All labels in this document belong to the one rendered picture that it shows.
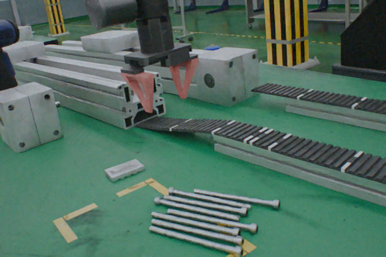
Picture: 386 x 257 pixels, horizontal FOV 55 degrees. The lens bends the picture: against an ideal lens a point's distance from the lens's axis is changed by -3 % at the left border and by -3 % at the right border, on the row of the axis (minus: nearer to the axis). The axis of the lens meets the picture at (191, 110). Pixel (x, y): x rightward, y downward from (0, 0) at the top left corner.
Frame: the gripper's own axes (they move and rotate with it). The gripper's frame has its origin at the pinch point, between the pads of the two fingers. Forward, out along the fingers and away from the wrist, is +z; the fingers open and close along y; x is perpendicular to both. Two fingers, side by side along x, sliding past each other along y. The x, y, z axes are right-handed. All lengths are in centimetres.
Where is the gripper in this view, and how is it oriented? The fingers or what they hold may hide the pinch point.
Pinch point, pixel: (166, 100)
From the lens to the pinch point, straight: 66.6
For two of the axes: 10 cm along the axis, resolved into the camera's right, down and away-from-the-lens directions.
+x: 6.8, 1.7, -7.1
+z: 1.3, 9.3, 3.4
